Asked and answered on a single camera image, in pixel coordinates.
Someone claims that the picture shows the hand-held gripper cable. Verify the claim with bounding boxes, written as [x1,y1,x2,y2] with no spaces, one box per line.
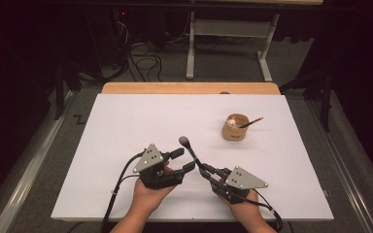
[249,188,285,232]
[100,151,147,233]

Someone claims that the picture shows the black computer tower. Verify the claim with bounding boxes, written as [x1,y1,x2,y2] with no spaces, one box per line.
[110,8,132,69]

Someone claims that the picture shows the right hand-held gripper cable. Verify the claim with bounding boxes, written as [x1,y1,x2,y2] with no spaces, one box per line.
[249,188,285,232]

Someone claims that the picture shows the black makeup brush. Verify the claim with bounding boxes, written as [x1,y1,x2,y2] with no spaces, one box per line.
[178,135,208,173]

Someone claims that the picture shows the black pencil with orange tip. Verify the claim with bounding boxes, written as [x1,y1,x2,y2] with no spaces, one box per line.
[238,116,264,129]

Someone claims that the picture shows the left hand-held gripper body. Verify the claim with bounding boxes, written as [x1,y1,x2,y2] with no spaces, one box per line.
[132,143,186,190]

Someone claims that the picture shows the round wooden pen holder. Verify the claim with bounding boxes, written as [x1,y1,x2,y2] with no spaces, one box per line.
[220,113,251,142]

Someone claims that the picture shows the left hand-held gripper cable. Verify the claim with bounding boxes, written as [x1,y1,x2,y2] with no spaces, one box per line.
[100,151,147,233]

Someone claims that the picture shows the person's left hand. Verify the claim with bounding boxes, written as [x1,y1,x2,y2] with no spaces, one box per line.
[131,163,178,216]

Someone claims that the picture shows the white board sheet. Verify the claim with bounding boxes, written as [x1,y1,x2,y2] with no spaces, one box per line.
[51,93,335,222]

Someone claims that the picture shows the black metal stand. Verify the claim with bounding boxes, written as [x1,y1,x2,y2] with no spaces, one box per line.
[280,69,334,132]
[52,61,82,120]

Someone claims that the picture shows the white desk frame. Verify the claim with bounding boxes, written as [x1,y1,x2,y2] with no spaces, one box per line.
[186,0,324,83]

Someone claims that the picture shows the wooden table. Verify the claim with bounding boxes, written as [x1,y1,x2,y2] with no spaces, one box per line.
[100,82,282,96]

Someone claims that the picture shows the metal floor rail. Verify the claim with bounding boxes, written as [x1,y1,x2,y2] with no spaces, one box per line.
[307,100,373,233]
[0,90,76,233]

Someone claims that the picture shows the black floor cables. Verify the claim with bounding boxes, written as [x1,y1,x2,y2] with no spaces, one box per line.
[127,42,163,83]

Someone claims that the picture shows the person's right hand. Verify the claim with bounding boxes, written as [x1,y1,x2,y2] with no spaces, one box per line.
[218,188,267,225]

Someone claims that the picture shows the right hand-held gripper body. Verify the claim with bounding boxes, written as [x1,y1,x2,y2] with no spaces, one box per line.
[211,166,269,205]

